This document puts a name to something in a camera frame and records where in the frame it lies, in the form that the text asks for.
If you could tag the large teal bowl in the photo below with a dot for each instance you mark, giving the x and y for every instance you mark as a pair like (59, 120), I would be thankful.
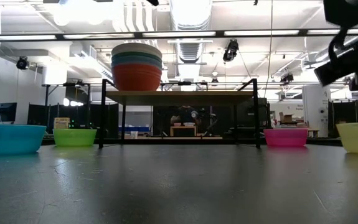
(136, 55)

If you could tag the large white bowl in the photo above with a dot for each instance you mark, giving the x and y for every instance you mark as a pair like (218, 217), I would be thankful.
(136, 48)

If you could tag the large red bowl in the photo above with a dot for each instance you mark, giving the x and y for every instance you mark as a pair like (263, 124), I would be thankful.
(136, 79)

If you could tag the small green translucent bowl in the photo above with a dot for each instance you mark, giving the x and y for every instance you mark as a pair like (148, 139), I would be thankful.
(74, 137)

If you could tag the small cyan translucent bowl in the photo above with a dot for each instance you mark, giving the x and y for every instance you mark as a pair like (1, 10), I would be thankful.
(9, 140)

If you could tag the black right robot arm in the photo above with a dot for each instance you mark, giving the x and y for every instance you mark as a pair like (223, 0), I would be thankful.
(350, 11)

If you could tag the wooden shelf black metal legs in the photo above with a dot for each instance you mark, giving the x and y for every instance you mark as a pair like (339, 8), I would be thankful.
(178, 98)

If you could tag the black partition screen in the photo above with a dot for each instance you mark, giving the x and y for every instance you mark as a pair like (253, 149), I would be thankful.
(79, 116)
(350, 113)

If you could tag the white pillar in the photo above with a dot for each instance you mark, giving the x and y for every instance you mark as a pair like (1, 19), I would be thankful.
(314, 109)

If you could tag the black hanging spotlight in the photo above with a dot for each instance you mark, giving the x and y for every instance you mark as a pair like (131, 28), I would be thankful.
(231, 50)
(286, 78)
(22, 63)

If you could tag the brown cardboard box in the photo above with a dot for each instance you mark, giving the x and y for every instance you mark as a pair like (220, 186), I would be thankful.
(287, 117)

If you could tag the small pink translucent bowl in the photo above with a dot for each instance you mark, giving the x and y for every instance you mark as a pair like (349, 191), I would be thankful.
(286, 137)

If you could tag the person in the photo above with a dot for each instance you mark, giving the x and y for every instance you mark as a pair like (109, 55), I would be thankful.
(185, 115)

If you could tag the small wooden table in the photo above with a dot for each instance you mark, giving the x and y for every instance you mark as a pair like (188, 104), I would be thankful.
(183, 128)

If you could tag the black table mat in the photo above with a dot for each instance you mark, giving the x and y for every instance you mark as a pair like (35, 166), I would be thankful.
(178, 186)

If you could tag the black overhead crossbar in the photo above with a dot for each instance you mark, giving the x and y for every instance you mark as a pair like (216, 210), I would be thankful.
(138, 35)

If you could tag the yellowish cardboard box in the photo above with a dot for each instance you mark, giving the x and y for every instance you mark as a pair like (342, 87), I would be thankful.
(61, 123)

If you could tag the dark computer monitor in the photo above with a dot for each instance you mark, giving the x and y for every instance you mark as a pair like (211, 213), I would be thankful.
(2, 112)

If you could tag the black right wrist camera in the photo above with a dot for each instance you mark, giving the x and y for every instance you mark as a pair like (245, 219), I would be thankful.
(336, 73)

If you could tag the silver ventilation duct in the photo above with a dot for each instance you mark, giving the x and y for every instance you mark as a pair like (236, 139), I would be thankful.
(191, 49)

